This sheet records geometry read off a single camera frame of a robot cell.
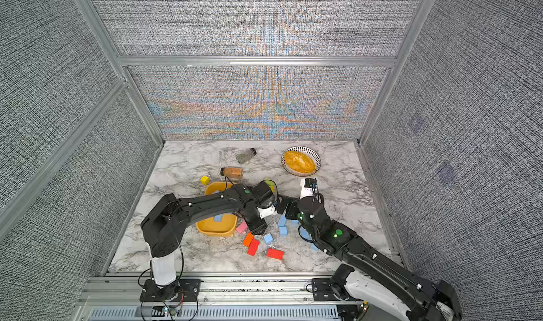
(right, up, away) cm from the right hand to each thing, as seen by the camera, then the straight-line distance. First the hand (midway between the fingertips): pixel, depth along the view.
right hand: (287, 193), depth 75 cm
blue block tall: (-1, -14, +15) cm, 21 cm away
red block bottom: (-4, -25, +7) cm, 26 cm away
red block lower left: (-13, -23, +9) cm, 27 cm away
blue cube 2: (-1, -17, +12) cm, 21 cm away
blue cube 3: (-7, -19, +9) cm, 22 cm away
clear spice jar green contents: (-19, +14, +35) cm, 42 cm away
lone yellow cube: (-38, +2, +28) cm, 47 cm away
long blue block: (+4, -10, -13) cm, 17 cm away
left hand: (-9, -15, +10) cm, 20 cm away
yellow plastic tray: (-24, -16, +15) cm, 32 cm away
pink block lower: (-18, -16, +13) cm, 27 cm away
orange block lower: (-15, -20, +10) cm, 27 cm away
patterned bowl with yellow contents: (+9, +12, +29) cm, 32 cm away
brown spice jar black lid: (-24, +6, +28) cm, 37 cm away
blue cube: (+5, -15, +15) cm, 21 cm away
